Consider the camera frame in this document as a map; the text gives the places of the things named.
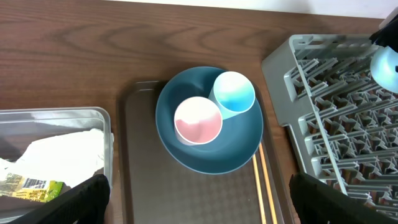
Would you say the dark blue plate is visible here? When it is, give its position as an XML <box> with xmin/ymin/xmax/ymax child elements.
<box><xmin>155</xmin><ymin>67</ymin><xmax>264</xmax><ymax>175</ymax></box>

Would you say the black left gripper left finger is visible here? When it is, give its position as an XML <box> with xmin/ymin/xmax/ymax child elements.
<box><xmin>9</xmin><ymin>174</ymin><xmax>111</xmax><ymax>224</ymax></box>

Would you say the grey dishwasher rack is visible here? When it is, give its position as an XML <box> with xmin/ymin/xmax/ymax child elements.
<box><xmin>261</xmin><ymin>34</ymin><xmax>397</xmax><ymax>219</ymax></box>

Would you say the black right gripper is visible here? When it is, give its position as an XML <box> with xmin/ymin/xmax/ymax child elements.
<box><xmin>369</xmin><ymin>12</ymin><xmax>398</xmax><ymax>52</ymax></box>

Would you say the wooden chopstick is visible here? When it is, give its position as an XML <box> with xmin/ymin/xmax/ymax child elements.
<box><xmin>259</xmin><ymin>143</ymin><xmax>277</xmax><ymax>224</ymax></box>
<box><xmin>252</xmin><ymin>155</ymin><xmax>267</xmax><ymax>224</ymax></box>

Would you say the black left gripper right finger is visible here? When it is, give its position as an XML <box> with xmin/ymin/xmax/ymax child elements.
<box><xmin>289</xmin><ymin>173</ymin><xmax>397</xmax><ymax>224</ymax></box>

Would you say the green yellow snack wrapper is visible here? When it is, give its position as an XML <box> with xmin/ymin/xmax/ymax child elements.
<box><xmin>1</xmin><ymin>173</ymin><xmax>63</xmax><ymax>203</ymax></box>

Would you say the brown plastic serving tray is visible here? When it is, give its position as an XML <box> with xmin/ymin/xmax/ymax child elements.
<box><xmin>118</xmin><ymin>80</ymin><xmax>294</xmax><ymax>223</ymax></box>

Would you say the clear plastic bin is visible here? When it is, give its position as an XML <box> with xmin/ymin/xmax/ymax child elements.
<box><xmin>0</xmin><ymin>106</ymin><xmax>114</xmax><ymax>224</ymax></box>

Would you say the light blue cup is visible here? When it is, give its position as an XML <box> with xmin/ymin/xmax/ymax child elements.
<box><xmin>208</xmin><ymin>71</ymin><xmax>256</xmax><ymax>119</ymax></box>

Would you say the light blue bowl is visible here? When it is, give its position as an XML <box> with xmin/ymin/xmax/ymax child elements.
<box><xmin>370</xmin><ymin>47</ymin><xmax>397</xmax><ymax>93</ymax></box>

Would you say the pink cup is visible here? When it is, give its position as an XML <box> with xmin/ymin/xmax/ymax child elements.
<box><xmin>174</xmin><ymin>96</ymin><xmax>223</xmax><ymax>146</ymax></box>

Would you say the white tissue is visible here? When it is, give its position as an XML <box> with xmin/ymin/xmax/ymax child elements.
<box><xmin>1</xmin><ymin>129</ymin><xmax>104</xmax><ymax>188</ymax></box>

